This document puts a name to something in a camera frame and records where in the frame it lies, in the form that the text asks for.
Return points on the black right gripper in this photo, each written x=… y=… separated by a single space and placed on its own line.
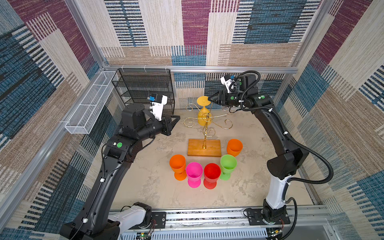
x=218 y=97

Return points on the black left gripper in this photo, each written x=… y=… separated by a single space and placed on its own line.
x=167 y=126

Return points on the yellow plastic wine glass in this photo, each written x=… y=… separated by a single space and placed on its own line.
x=204 y=111

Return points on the orange front wine glass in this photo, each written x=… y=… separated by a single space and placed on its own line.
x=178 y=165

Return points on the orange wine glass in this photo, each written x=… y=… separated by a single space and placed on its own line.
x=178 y=165
x=234 y=147

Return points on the pink plastic wine glass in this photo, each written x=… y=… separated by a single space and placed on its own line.
x=194 y=173

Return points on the orange back wine glass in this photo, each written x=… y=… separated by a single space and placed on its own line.
x=234 y=147

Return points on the red plastic wine glass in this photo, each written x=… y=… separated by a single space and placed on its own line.
x=212 y=173

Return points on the green plastic wine glass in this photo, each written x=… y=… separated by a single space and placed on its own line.
x=228 y=163

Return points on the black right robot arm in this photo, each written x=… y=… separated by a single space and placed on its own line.
x=242 y=92

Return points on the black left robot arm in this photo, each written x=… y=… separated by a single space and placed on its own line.
x=93 y=221

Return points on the black mesh shelf rack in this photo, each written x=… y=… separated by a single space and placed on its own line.
x=136 y=85

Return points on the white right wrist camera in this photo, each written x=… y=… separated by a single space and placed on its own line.
x=229 y=82

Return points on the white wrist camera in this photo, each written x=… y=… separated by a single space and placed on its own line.
x=157 y=104
x=229 y=82

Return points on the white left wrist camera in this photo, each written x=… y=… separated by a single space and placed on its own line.
x=157 y=104

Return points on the gold wire wine glass rack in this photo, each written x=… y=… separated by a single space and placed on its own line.
x=206 y=147

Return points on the white wire mesh basket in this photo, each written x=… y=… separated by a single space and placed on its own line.
x=89 y=109

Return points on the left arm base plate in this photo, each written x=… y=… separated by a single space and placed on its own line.
x=158 y=220

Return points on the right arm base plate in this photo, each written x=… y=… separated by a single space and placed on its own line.
x=265 y=216

